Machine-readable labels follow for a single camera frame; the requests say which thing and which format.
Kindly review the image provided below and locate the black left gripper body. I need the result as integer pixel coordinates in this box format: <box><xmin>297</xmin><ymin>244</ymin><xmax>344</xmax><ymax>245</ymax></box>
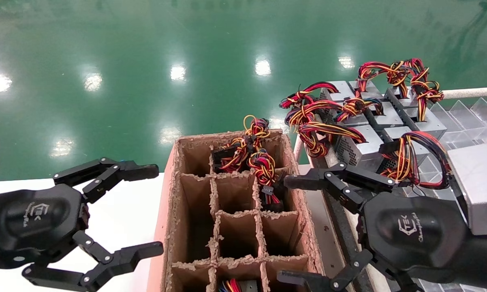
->
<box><xmin>0</xmin><ymin>184</ymin><xmax>90</xmax><ymax>271</ymax></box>

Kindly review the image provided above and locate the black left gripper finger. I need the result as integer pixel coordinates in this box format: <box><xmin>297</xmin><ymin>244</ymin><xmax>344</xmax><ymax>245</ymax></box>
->
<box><xmin>22</xmin><ymin>230</ymin><xmax>164</xmax><ymax>292</ymax></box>
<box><xmin>53</xmin><ymin>157</ymin><xmax>160</xmax><ymax>203</ymax></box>

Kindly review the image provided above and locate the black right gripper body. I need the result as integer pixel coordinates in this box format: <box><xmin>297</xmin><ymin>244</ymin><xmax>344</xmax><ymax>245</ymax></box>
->
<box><xmin>363</xmin><ymin>192</ymin><xmax>471</xmax><ymax>283</ymax></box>

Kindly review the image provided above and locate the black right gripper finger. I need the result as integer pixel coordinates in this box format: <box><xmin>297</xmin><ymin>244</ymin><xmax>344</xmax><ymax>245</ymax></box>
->
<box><xmin>277</xmin><ymin>248</ymin><xmax>424</xmax><ymax>292</ymax></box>
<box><xmin>284</xmin><ymin>162</ymin><xmax>396</xmax><ymax>215</ymax></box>

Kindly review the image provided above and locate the brown cardboard box with dividers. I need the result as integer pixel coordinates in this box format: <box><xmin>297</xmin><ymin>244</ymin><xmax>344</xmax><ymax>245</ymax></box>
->
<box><xmin>147</xmin><ymin>129</ymin><xmax>329</xmax><ymax>292</ymax></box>

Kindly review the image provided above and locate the white horizontal pipe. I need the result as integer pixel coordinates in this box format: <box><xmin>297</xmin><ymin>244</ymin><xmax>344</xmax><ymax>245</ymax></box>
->
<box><xmin>442</xmin><ymin>86</ymin><xmax>487</xmax><ymax>100</ymax></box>

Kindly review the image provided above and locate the dark metal frame rail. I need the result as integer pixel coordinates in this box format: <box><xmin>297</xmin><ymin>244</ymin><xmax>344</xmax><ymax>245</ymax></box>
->
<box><xmin>308</xmin><ymin>158</ymin><xmax>374</xmax><ymax>292</ymax></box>

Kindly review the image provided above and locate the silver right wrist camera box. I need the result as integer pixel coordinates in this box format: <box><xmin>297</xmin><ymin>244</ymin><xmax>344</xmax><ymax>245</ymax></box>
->
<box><xmin>447</xmin><ymin>144</ymin><xmax>487</xmax><ymax>236</ymax></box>

